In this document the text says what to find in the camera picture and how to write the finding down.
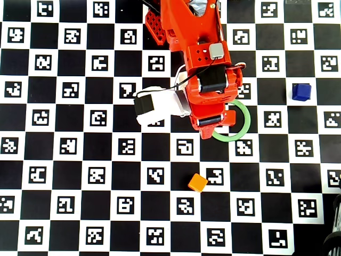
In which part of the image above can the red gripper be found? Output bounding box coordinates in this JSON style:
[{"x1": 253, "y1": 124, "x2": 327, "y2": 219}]
[{"x1": 186, "y1": 66, "x2": 243, "y2": 140}]

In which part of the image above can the red cube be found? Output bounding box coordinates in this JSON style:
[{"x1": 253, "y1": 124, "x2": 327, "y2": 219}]
[{"x1": 225, "y1": 110, "x2": 237, "y2": 126}]

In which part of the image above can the orange cube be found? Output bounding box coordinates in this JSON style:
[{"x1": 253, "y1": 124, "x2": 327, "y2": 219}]
[{"x1": 188, "y1": 173, "x2": 208, "y2": 193}]

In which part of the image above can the blue cube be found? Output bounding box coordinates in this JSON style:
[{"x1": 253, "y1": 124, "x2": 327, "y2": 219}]
[{"x1": 291, "y1": 83, "x2": 312, "y2": 101}]

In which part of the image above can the red robot base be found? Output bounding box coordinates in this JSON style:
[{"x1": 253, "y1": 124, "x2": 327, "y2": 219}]
[{"x1": 145, "y1": 10, "x2": 171, "y2": 45}]

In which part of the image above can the grey square module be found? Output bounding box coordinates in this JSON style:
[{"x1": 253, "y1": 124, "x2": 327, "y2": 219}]
[{"x1": 209, "y1": 42, "x2": 224, "y2": 60}]

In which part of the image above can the grey tape wrap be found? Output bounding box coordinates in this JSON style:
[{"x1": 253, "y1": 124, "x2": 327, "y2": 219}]
[{"x1": 190, "y1": 0, "x2": 212, "y2": 15}]

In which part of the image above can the black white marker board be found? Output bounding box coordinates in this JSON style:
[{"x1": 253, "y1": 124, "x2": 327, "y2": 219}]
[{"x1": 0, "y1": 0, "x2": 341, "y2": 254}]

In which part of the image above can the black ribbed tripod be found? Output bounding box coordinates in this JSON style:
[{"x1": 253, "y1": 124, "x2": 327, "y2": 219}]
[{"x1": 322, "y1": 193, "x2": 341, "y2": 256}]

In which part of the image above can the green plastic ring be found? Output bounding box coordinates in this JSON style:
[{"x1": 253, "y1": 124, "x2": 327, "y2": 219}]
[{"x1": 212, "y1": 100, "x2": 251, "y2": 142}]

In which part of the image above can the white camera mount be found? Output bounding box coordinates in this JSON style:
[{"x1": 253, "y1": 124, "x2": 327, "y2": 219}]
[{"x1": 135, "y1": 86, "x2": 192, "y2": 126}]

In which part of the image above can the thin black camera cable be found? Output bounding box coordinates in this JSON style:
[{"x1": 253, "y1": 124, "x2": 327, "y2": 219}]
[{"x1": 135, "y1": 57, "x2": 218, "y2": 94}]

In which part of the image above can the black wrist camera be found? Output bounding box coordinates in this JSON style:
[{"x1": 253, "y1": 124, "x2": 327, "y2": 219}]
[{"x1": 134, "y1": 95, "x2": 155, "y2": 115}]

